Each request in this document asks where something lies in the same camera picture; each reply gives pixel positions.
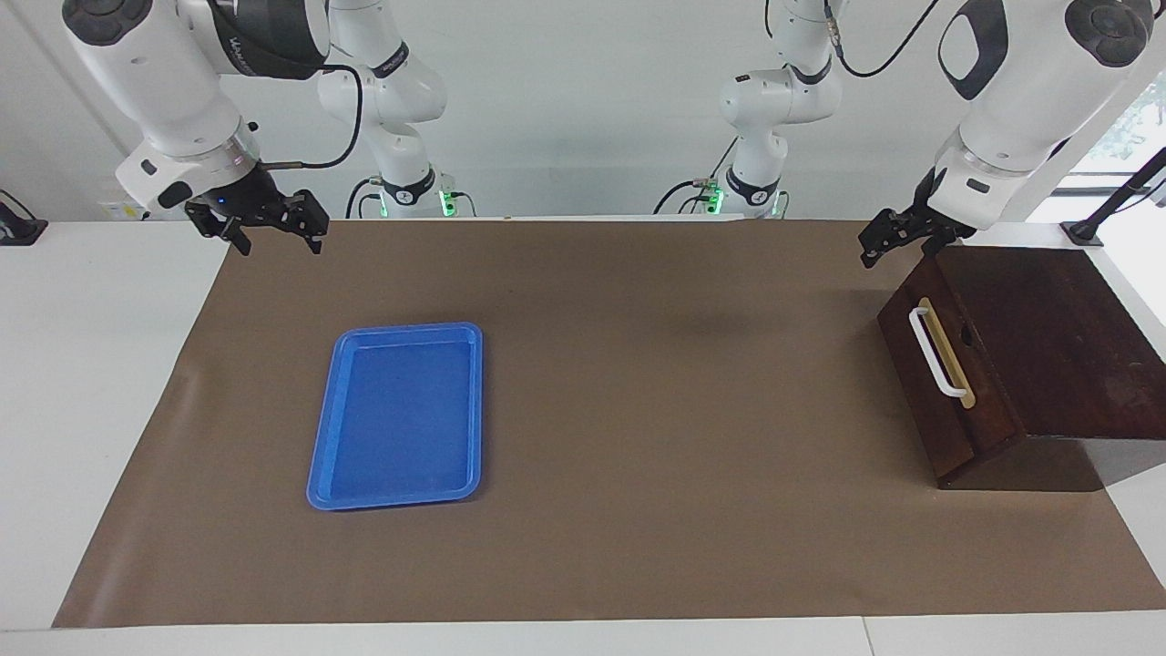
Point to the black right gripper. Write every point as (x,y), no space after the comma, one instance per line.
(246,200)

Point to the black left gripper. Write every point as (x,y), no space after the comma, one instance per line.
(915,223)

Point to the wooden drawer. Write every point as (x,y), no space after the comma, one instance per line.
(975,428)

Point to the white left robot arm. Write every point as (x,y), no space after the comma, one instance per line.
(1020,91)

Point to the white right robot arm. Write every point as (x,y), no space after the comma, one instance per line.
(164,82)

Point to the dark brown wooden cabinet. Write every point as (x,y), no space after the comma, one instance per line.
(1057,346)

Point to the black clamp stand with pole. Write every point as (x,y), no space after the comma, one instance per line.
(1084,233)

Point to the blue plastic tray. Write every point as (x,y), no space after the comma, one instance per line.
(401,419)

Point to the brown paper table mat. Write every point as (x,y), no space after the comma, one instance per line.
(638,456)

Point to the white wall socket box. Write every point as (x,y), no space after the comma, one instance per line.
(123,211)

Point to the black table clamp mount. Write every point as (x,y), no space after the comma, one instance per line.
(18,230)

